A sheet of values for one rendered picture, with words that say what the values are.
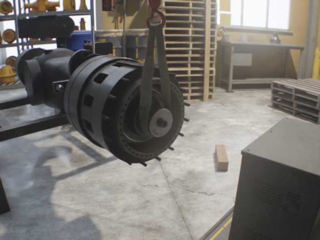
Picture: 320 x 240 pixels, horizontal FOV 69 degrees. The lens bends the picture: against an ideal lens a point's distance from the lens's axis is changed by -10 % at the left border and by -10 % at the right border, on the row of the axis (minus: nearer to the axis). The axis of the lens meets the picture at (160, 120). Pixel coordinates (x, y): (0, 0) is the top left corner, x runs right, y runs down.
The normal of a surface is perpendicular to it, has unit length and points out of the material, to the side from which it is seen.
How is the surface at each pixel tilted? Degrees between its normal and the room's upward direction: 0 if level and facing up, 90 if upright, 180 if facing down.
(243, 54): 90
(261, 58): 90
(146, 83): 93
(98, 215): 0
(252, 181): 90
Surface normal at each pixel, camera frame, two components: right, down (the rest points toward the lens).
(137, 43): -0.18, 0.32
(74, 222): 0.00, -0.94
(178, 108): -0.78, 0.32
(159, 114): 0.62, 0.26
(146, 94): 0.20, 0.39
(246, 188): -0.68, 0.24
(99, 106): -0.74, -0.14
